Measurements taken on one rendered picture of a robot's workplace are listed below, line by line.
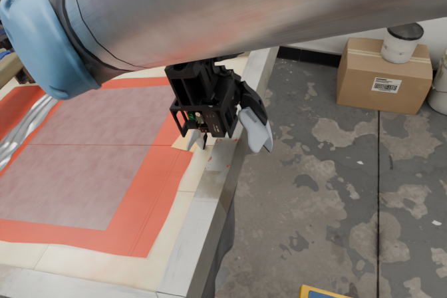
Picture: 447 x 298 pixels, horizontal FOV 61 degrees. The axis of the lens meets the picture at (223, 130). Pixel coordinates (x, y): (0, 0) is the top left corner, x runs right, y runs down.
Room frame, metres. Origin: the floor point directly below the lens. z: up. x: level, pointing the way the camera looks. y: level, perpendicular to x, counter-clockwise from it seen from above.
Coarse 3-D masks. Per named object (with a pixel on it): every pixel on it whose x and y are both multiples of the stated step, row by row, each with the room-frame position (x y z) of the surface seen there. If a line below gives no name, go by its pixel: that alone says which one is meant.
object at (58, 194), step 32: (32, 160) 0.46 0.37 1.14; (64, 160) 0.44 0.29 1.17; (96, 160) 0.43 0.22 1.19; (128, 160) 0.41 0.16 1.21; (160, 160) 0.40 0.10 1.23; (0, 192) 0.39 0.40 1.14; (32, 192) 0.38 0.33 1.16; (64, 192) 0.36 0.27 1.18; (96, 192) 0.35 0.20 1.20; (128, 192) 0.34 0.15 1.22; (160, 192) 0.33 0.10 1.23; (0, 224) 0.32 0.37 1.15; (32, 224) 0.31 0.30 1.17; (64, 224) 0.30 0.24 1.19; (96, 224) 0.29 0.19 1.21; (128, 224) 0.28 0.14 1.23; (160, 224) 0.27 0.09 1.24
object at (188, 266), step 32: (256, 64) 0.56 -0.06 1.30; (224, 160) 0.34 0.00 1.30; (224, 192) 0.29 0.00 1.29; (192, 224) 0.24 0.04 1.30; (192, 256) 0.20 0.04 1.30; (0, 288) 0.19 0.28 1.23; (32, 288) 0.18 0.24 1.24; (64, 288) 0.18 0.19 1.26; (96, 288) 0.17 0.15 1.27; (128, 288) 0.17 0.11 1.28; (160, 288) 0.16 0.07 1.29; (192, 288) 0.16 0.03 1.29
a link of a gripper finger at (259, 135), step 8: (240, 112) 0.37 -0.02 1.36; (248, 112) 0.38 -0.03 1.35; (240, 120) 0.36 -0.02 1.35; (248, 120) 0.37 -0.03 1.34; (256, 120) 0.38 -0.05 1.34; (248, 128) 0.36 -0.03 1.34; (256, 128) 0.37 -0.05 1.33; (264, 128) 0.38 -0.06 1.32; (248, 136) 0.35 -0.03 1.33; (256, 136) 0.36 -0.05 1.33; (264, 136) 0.37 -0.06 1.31; (256, 144) 0.35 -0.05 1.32; (264, 144) 0.38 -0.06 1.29; (272, 144) 0.38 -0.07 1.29; (256, 152) 0.34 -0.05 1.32
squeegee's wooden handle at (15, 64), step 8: (8, 56) 0.74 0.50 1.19; (16, 56) 0.71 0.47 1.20; (0, 64) 0.71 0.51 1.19; (8, 64) 0.68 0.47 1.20; (16, 64) 0.70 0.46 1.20; (0, 72) 0.66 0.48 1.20; (8, 72) 0.67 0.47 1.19; (16, 72) 0.68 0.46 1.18; (0, 80) 0.64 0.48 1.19; (8, 80) 0.65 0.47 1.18; (0, 88) 0.63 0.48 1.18
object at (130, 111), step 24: (24, 96) 0.71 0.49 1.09; (96, 96) 0.63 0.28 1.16; (120, 96) 0.61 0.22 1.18; (144, 96) 0.59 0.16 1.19; (168, 96) 0.57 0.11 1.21; (0, 120) 0.63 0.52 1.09; (48, 120) 0.58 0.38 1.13; (72, 120) 0.56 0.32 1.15; (96, 120) 0.54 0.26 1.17; (120, 120) 0.53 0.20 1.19; (144, 120) 0.51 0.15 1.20; (168, 120) 0.49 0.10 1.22; (48, 144) 0.50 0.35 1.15; (72, 144) 0.48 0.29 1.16; (96, 144) 0.47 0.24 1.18; (120, 144) 0.45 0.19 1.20; (144, 144) 0.44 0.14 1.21; (168, 144) 0.43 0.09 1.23
